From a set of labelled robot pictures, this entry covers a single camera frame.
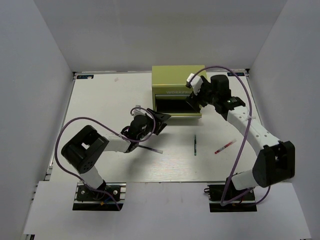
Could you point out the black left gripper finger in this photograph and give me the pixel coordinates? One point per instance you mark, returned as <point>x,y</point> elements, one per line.
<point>159,127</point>
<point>159,117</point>

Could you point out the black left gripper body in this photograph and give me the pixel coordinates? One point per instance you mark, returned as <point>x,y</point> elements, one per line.
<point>149,128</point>

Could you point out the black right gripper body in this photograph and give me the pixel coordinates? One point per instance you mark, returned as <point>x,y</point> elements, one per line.
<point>205,96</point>

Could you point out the green metal drawer cabinet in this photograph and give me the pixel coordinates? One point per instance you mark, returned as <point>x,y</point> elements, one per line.
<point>169,91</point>

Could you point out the dark purple pen refill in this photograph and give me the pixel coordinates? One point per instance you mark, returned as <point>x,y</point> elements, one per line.
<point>151,149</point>

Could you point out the green black pen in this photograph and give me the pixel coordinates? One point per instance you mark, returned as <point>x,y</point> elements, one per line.
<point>195,144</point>

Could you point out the red ink refill tube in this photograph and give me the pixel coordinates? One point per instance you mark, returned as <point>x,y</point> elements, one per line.
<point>225,146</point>

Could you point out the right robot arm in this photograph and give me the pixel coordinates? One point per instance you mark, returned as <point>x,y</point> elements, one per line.
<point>275,159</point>

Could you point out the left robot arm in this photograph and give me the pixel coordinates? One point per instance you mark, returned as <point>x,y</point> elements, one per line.
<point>85,148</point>

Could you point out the dark blue corner sticker right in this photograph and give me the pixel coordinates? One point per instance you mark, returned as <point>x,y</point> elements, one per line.
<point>240,74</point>

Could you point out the dark blue corner sticker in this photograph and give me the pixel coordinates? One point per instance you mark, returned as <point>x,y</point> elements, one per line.
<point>240,74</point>
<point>84,77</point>

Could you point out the dark blue corner sticker left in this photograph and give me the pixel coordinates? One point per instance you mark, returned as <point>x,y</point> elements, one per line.
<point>84,77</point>

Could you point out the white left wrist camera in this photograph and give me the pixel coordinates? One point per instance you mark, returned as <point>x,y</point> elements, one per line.
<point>137,110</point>

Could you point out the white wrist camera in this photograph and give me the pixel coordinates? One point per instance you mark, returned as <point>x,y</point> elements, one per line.
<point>137,110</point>
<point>194,82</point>

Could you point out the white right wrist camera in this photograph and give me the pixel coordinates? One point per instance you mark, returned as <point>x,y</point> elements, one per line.
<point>194,82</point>

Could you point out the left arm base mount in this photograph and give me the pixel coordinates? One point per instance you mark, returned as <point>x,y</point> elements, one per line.
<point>86,199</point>

